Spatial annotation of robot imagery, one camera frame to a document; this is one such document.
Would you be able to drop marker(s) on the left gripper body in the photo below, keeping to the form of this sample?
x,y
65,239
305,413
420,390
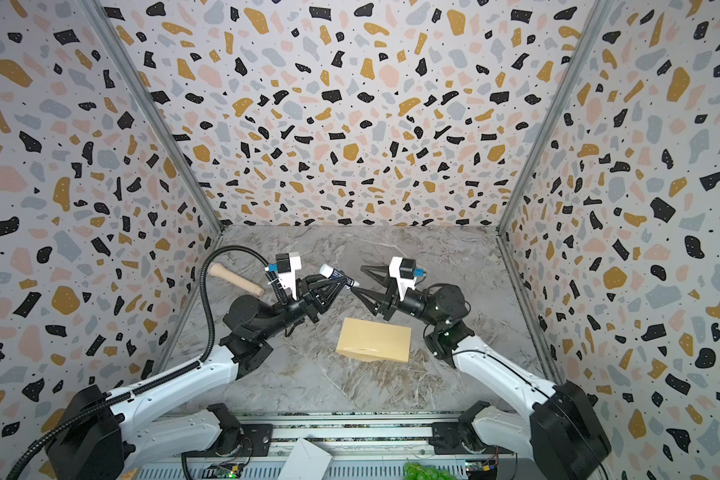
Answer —
x,y
302,309

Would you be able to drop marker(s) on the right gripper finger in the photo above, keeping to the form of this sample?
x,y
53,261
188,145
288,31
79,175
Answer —
x,y
374,301
379,274

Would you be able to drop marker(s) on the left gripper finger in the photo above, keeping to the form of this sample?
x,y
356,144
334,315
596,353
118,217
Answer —
x,y
313,282
326,295

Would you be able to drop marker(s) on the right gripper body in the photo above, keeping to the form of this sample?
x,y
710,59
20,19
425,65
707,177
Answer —
x,y
393,298

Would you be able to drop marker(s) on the yellow paper envelope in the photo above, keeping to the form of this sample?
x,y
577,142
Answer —
x,y
369,341

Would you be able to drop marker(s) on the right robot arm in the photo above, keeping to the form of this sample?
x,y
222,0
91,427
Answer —
x,y
552,424

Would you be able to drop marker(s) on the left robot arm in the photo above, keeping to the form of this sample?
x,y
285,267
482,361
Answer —
x,y
104,434

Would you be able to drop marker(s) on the white paper sheet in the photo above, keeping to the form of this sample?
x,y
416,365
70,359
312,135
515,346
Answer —
x,y
305,462

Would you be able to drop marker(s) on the green plastic bag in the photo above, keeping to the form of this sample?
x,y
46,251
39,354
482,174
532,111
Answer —
x,y
417,471

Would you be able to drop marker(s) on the right circuit board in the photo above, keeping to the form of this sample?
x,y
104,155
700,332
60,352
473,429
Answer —
x,y
481,470

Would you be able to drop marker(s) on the circuit board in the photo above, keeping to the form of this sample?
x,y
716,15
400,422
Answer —
x,y
481,470
226,470

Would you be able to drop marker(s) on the left circuit board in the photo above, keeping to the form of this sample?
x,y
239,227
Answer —
x,y
226,470

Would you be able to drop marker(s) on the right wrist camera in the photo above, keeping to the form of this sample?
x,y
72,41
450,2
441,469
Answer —
x,y
406,274

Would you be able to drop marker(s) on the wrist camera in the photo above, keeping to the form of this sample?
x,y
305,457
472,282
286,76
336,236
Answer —
x,y
406,274
282,275

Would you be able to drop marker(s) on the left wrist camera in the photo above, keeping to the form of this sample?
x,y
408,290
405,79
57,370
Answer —
x,y
282,275

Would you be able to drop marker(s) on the beige wooden stamp handle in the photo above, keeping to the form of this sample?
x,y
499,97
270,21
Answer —
x,y
219,271

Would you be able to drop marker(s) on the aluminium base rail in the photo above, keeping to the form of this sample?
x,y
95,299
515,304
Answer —
x,y
363,446

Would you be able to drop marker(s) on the right corner aluminium post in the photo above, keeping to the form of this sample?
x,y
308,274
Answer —
x,y
580,54

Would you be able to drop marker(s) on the corner aluminium post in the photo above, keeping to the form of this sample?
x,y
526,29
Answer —
x,y
580,54
96,16

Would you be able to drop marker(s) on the left corner aluminium post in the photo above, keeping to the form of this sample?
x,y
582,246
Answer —
x,y
96,16

